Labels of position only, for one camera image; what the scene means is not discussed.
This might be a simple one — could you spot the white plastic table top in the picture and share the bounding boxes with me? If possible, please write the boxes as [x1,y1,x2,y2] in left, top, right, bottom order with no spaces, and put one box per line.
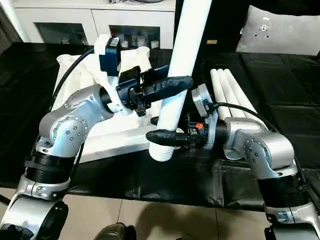
[56,46,174,164]

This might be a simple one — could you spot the white plastic table leg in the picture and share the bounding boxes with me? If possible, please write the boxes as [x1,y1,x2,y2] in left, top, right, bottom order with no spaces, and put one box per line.
[224,68,259,123]
[209,69,242,161]
[217,68,251,123]
[148,0,214,162]

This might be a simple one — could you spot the white cabinet with glass doors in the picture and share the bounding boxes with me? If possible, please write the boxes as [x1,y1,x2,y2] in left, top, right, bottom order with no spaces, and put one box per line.
[12,0,177,51]

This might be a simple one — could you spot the black work mat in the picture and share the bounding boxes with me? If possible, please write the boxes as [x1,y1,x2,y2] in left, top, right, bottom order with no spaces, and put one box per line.
[0,41,320,210]

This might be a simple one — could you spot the dark left robot foot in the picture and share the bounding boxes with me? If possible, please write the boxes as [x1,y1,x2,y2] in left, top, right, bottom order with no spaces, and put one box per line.
[92,222,137,240]

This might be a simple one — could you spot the grey cushion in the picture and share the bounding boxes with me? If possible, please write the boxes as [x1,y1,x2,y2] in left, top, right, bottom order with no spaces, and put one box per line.
[235,4,320,56]

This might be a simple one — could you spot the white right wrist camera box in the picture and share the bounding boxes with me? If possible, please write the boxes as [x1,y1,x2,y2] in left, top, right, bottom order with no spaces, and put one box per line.
[191,83,217,121]

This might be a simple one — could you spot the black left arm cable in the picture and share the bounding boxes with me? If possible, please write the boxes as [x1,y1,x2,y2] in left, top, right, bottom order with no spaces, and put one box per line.
[47,46,109,127]

